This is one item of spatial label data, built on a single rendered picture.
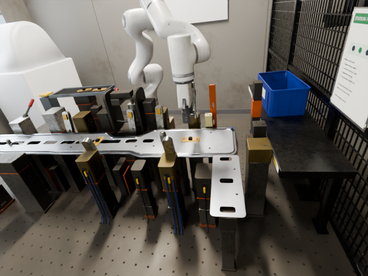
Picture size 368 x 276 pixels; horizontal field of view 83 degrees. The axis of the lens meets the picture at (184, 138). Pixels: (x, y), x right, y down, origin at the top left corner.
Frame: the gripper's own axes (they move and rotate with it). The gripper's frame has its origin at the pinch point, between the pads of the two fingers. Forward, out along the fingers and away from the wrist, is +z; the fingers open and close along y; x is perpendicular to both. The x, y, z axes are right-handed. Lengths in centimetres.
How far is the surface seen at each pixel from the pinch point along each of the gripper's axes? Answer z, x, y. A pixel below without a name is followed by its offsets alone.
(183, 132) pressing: 11.9, -4.5, -6.4
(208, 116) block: 5.7, 7.8, -10.6
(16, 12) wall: -66, -283, -244
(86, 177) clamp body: 15.3, -41.3, 21.9
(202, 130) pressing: 11.9, 5.0, -8.0
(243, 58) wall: 28, 46, -239
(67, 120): 5, -70, -13
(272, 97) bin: -0.9, 37.0, -13.9
